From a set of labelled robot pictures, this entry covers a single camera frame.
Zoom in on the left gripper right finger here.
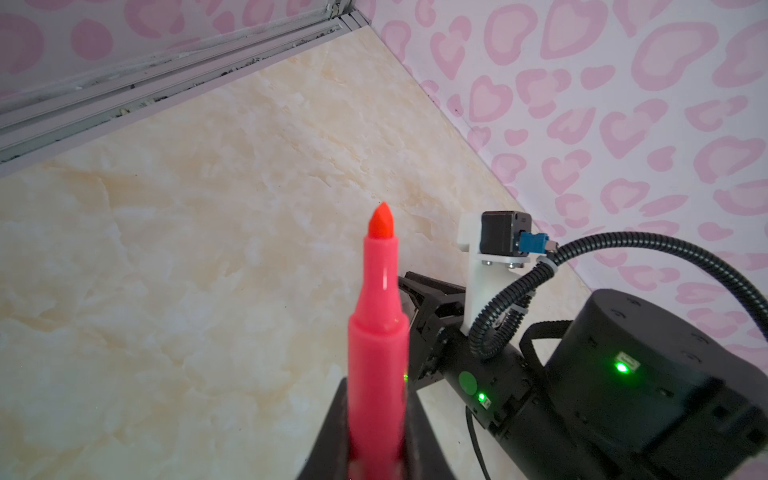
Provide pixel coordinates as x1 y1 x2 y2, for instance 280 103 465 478
403 391 455 480

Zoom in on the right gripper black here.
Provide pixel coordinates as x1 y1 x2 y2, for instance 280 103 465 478
398 271 767 479

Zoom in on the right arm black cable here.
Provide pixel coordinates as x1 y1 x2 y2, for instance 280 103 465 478
467 231 768 361

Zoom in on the pink marker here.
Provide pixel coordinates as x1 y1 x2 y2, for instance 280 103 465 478
347 203 409 479

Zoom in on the wall base aluminium rail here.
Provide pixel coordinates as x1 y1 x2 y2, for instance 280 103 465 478
1 1 370 176

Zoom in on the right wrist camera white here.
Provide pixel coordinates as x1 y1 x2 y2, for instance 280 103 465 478
456 211 558 334

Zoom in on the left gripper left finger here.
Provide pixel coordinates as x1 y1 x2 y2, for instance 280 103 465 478
296 378 350 480

